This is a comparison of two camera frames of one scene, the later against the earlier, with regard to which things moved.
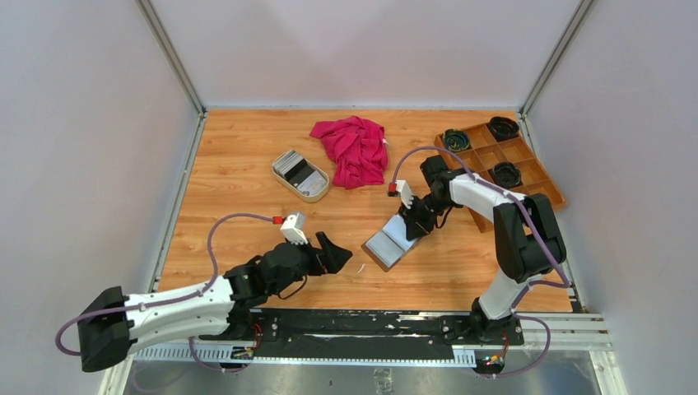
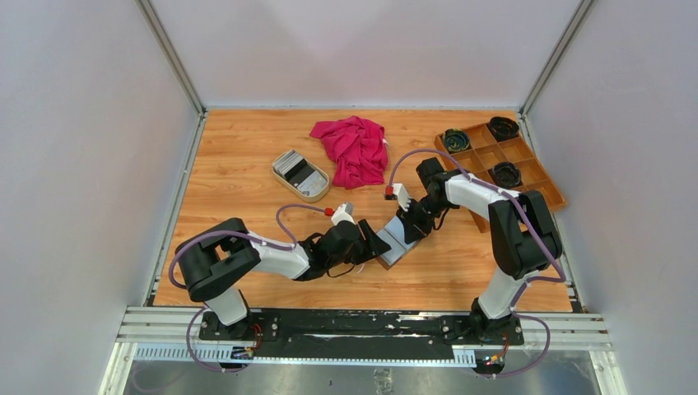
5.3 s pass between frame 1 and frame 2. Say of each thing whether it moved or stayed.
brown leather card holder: stayed
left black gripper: moved
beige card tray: stayed
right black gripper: stayed
